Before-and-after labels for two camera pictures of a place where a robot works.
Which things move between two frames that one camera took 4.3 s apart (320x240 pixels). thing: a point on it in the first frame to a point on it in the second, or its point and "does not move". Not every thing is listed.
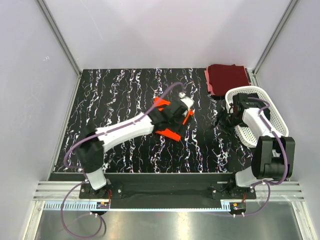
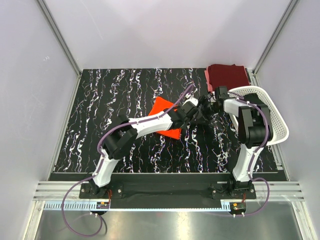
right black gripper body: [227, 122] to [212, 108]
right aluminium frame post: [276, 32] does not move
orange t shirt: [158, 101] does not move
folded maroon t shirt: [224, 78] does not move
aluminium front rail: [55, 192] does not move
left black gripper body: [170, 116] to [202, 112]
